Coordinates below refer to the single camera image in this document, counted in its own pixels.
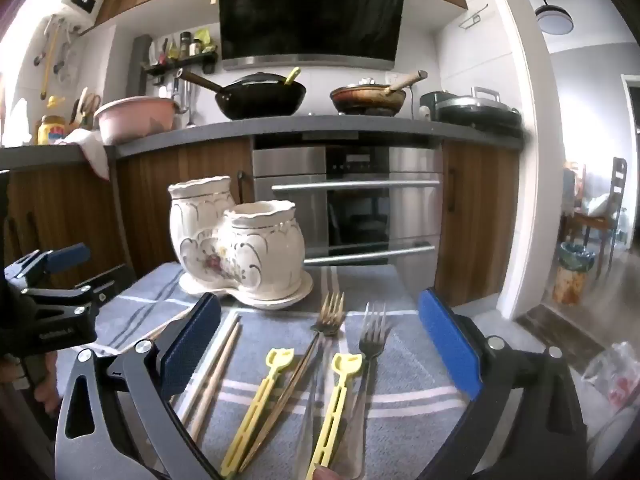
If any yellow gas hose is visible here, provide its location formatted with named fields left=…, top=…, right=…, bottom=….
left=41, top=24, right=57, bottom=102

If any white cloth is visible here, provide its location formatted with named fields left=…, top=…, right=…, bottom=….
left=65, top=130, right=111, bottom=181

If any stainless steel oven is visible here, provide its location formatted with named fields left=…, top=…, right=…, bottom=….
left=251, top=132, right=443, bottom=266

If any brown door mat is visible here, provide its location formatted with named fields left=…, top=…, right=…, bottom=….
left=515, top=302, right=606, bottom=376

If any light wooden chopstick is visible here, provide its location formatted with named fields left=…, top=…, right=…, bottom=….
left=191, top=321, right=243, bottom=445
left=177, top=314, right=241, bottom=425
left=134, top=309, right=192, bottom=347

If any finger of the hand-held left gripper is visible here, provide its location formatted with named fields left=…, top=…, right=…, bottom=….
left=75, top=265, right=137, bottom=318
left=5, top=243, right=92, bottom=286

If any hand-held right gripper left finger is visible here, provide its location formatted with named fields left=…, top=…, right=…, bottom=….
left=54, top=292, right=223, bottom=480

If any silver metal fork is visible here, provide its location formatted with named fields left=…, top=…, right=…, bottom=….
left=340, top=301, right=392, bottom=480

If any pink basin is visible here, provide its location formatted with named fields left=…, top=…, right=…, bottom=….
left=93, top=96, right=180, bottom=145

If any clear plastic bag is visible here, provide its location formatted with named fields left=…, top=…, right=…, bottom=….
left=580, top=342, right=640, bottom=411

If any wooden chair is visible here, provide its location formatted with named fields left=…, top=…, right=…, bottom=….
left=565, top=156, right=628, bottom=281

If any black electric griddle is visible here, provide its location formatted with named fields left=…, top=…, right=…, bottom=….
left=437, top=86, right=523, bottom=128

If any person's left hand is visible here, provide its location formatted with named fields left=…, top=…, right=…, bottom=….
left=0, top=352, right=63, bottom=418

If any yellow plastic utensil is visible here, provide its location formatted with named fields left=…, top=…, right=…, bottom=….
left=222, top=347, right=295, bottom=478
left=306, top=352, right=363, bottom=480

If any black range hood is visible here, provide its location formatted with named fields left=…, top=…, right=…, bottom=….
left=216, top=0, right=408, bottom=72

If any grey kitchen countertop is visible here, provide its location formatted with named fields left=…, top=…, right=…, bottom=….
left=0, top=112, right=526, bottom=166

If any grey striped cloth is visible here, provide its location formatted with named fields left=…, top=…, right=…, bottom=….
left=57, top=262, right=468, bottom=480

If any white floral ceramic utensil holder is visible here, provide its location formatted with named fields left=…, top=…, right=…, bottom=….
left=167, top=176, right=315, bottom=310

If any wooden lower cabinet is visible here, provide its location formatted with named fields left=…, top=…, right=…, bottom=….
left=434, top=140, right=521, bottom=306
left=0, top=137, right=253, bottom=281

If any round ceiling lamp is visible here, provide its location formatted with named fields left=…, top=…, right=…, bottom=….
left=534, top=0, right=573, bottom=36

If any brown frying pan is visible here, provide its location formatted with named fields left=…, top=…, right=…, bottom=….
left=330, top=70, right=429, bottom=116

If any black wok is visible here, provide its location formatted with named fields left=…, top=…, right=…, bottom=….
left=179, top=67, right=307, bottom=121

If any black wall shelf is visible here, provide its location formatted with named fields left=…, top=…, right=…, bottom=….
left=141, top=52, right=218, bottom=86

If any metal wall rack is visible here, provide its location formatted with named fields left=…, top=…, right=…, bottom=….
left=459, top=4, right=488, bottom=28

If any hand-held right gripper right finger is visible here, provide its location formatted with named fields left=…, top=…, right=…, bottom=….
left=419, top=287, right=589, bottom=480

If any yellow bottle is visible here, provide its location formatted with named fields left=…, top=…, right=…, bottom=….
left=37, top=115, right=66, bottom=145

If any grey vertical pipe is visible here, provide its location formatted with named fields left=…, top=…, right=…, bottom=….
left=126, top=35, right=152, bottom=98

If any gold metal fork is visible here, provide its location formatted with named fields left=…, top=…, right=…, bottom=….
left=239, top=291, right=346, bottom=472

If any dark green appliance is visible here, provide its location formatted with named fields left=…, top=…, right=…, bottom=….
left=419, top=90, right=452, bottom=122

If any trash bin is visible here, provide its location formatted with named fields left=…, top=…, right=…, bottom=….
left=552, top=241, right=597, bottom=306

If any hanging metal ladle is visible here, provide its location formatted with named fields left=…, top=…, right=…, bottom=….
left=175, top=72, right=198, bottom=128

